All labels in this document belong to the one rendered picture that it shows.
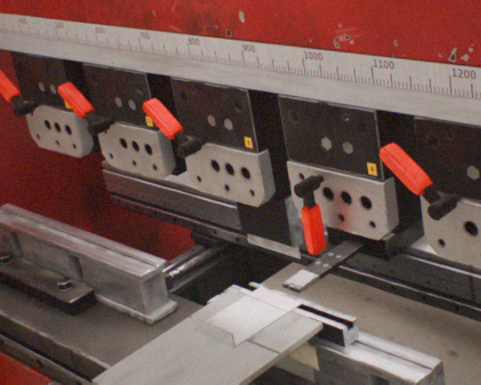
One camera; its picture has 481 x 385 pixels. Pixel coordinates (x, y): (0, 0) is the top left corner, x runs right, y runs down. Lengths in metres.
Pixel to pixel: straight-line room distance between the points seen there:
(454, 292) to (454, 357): 1.49
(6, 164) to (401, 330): 1.51
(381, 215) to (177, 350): 0.37
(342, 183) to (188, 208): 0.78
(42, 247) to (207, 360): 0.64
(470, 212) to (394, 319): 2.16
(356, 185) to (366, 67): 0.15
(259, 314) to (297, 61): 0.41
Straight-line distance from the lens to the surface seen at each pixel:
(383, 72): 1.08
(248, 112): 1.25
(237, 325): 1.40
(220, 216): 1.86
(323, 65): 1.14
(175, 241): 2.43
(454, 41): 1.02
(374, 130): 1.12
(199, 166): 1.37
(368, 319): 3.24
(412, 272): 1.58
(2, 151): 2.10
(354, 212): 1.19
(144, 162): 1.47
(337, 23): 1.10
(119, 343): 1.67
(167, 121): 1.33
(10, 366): 1.95
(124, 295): 1.73
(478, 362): 3.01
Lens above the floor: 1.73
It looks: 24 degrees down
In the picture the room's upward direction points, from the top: 11 degrees counter-clockwise
